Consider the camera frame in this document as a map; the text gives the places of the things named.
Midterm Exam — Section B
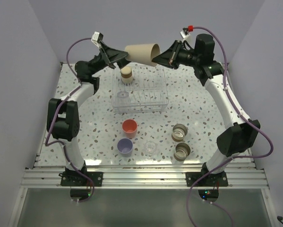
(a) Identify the small clear glass cup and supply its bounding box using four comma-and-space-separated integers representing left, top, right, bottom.
145, 141, 157, 157

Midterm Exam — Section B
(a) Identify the coral red plastic cup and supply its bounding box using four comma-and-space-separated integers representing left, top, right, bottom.
122, 119, 137, 139

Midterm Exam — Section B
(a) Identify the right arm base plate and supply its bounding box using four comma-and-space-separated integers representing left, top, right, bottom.
185, 171, 229, 187

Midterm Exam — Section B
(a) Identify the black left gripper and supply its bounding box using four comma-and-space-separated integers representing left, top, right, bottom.
90, 41, 134, 76

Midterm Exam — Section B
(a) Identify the beige plastic cup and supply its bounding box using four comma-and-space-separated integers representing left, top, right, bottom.
124, 44, 160, 67

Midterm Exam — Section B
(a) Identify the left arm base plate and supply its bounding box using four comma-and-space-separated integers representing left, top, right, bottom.
59, 172, 103, 187

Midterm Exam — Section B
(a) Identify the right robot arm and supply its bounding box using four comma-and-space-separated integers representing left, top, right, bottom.
152, 34, 260, 186

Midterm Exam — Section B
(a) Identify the lilac plastic cup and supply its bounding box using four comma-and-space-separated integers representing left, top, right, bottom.
117, 138, 133, 157

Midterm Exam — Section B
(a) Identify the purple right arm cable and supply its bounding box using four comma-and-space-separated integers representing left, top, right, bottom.
186, 25, 274, 227

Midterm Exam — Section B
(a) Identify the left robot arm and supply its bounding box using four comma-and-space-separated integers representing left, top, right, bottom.
45, 41, 129, 186

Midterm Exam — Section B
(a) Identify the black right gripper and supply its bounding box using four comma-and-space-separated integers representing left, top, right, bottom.
153, 40, 200, 70

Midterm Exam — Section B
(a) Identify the clear faceted glass cup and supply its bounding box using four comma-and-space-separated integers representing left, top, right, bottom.
116, 91, 130, 106

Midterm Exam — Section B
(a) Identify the clear wire dish rack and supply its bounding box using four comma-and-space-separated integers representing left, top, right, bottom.
111, 64, 169, 114

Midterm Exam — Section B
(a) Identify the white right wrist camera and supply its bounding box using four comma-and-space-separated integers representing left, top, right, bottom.
180, 28, 190, 41

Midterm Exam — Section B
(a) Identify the steel cup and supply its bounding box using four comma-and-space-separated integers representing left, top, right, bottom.
120, 66, 133, 84
172, 124, 188, 141
174, 142, 191, 161

